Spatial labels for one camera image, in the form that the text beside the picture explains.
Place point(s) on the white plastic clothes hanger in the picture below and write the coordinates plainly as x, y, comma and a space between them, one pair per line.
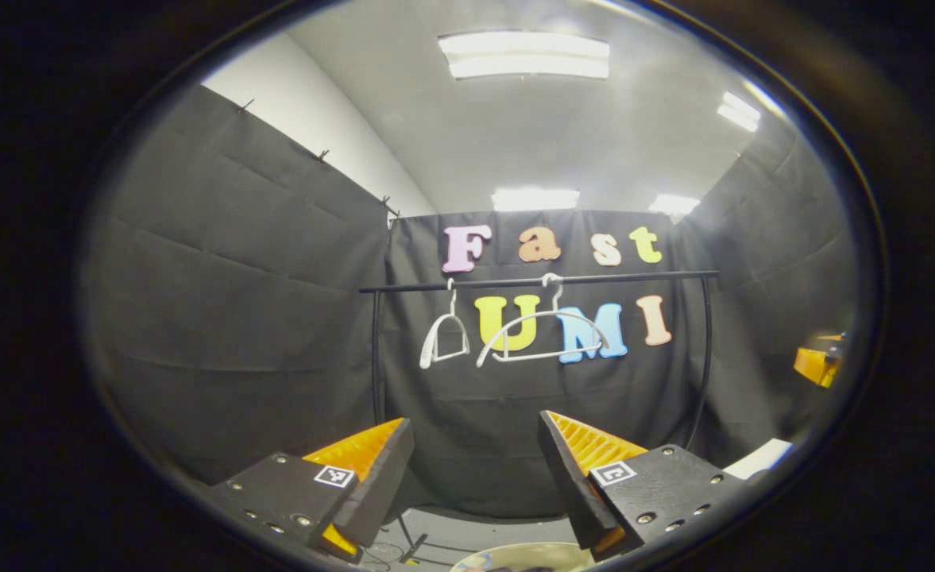
552, 282
429, 349

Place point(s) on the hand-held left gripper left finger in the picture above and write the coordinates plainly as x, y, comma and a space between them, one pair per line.
376, 492

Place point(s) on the black backdrop cloth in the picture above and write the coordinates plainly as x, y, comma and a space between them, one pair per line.
237, 318

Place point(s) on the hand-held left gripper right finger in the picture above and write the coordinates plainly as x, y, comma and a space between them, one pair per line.
570, 488

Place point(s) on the ceiling light panel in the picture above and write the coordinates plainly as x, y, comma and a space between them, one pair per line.
535, 199
523, 56
674, 204
739, 111

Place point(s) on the black metal clothes rack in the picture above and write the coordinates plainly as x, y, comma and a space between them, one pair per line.
634, 278

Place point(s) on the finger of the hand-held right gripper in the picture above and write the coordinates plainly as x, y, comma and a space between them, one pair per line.
832, 338
813, 364

